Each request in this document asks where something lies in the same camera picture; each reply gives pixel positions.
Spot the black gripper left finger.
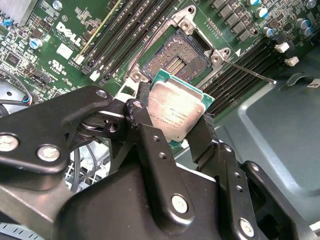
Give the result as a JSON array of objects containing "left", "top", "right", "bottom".
[{"left": 0, "top": 83, "right": 195, "bottom": 230}]

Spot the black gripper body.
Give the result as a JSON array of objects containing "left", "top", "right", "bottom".
[{"left": 56, "top": 162, "right": 221, "bottom": 240}]

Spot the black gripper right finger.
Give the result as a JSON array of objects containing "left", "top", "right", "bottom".
[{"left": 186, "top": 114, "right": 311, "bottom": 240}]

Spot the silver green CPU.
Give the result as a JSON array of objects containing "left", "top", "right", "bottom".
[{"left": 147, "top": 68, "right": 215, "bottom": 145}]

